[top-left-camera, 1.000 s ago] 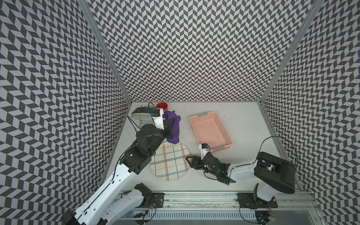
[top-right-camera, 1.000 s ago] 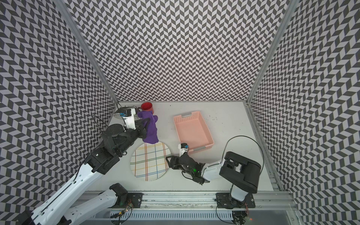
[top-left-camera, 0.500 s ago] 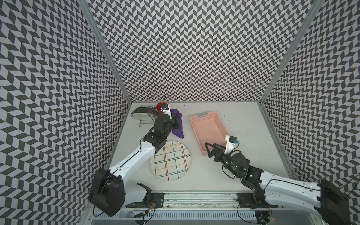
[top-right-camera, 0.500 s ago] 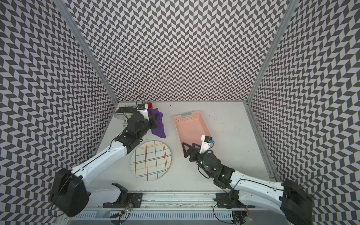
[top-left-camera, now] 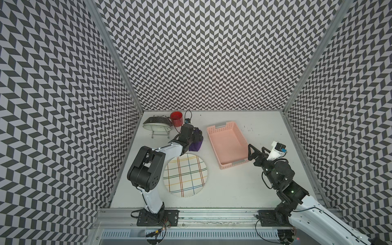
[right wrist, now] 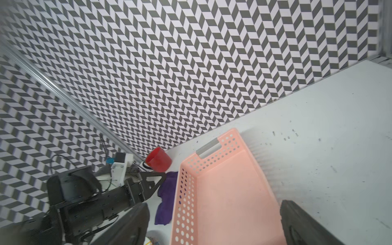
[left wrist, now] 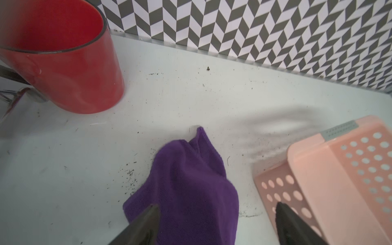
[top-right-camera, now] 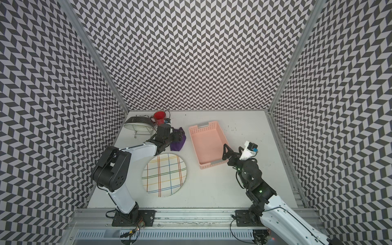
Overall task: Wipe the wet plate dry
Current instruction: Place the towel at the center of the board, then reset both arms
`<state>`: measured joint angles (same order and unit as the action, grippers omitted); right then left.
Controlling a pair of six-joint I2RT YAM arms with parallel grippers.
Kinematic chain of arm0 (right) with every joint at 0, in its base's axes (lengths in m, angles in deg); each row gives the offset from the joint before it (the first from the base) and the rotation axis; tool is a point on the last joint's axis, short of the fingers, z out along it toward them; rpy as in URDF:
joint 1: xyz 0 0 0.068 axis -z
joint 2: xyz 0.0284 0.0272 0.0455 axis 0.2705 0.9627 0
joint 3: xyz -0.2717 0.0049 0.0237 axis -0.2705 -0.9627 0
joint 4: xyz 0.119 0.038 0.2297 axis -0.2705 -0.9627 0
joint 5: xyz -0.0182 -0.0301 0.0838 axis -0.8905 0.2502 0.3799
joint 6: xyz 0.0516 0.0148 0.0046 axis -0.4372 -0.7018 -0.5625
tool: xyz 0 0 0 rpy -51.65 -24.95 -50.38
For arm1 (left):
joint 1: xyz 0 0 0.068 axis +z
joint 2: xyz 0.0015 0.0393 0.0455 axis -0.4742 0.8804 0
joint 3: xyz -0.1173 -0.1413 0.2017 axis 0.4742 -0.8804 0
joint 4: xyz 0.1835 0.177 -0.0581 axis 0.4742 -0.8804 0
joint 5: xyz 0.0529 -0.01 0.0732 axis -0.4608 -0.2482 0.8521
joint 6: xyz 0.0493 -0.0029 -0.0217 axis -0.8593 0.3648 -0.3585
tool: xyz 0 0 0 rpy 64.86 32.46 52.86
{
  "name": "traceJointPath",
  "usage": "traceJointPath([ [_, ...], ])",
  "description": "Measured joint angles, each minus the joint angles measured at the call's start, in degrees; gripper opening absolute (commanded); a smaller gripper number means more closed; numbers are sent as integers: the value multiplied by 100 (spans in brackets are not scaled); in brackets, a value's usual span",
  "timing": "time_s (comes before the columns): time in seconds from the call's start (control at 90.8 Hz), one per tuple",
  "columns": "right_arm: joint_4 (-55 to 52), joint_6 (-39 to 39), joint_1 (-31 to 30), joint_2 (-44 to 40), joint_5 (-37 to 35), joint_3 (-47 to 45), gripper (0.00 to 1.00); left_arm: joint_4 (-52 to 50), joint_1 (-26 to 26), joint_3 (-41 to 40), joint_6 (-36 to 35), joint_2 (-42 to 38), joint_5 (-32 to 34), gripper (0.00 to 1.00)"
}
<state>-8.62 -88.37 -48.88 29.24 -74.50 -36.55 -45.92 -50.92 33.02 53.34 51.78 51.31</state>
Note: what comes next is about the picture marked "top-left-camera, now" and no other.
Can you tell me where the aluminium corner post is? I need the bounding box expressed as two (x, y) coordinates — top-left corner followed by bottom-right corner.
(282, 0), (354, 114)
(84, 0), (144, 113)

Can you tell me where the red plastic cup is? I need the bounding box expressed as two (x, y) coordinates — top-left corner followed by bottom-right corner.
(169, 111), (184, 128)

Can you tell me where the cream floral plate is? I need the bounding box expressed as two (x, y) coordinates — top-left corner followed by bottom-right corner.
(143, 122), (172, 132)

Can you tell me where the pink perforated plastic basket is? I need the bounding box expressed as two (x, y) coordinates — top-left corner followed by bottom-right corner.
(207, 121), (249, 169)

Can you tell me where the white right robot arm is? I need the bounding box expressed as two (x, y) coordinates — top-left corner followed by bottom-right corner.
(248, 142), (386, 245)

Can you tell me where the purple cloth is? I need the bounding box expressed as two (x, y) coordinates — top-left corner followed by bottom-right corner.
(188, 140), (203, 152)

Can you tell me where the aluminium corner post right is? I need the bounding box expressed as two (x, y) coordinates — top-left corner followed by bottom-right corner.
(282, 0), (354, 114)

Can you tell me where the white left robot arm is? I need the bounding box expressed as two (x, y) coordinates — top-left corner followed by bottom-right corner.
(127, 124), (203, 217)

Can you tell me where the plaid striped white plate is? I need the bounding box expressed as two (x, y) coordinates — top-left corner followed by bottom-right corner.
(163, 153), (208, 198)

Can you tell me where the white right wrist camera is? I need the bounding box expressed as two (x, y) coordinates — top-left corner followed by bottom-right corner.
(267, 141), (287, 161)

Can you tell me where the aluminium corner post left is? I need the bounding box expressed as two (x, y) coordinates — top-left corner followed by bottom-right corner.
(84, 0), (144, 113)

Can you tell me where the chrome wire plate stand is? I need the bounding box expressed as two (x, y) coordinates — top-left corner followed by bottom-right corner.
(151, 131), (170, 138)

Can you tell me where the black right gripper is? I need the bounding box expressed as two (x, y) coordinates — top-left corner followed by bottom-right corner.
(248, 143), (280, 188)

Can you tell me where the grey plate behind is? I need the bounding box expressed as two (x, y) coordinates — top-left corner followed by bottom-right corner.
(144, 116), (172, 125)

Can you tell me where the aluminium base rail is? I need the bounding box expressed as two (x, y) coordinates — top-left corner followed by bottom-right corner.
(88, 208), (307, 245)

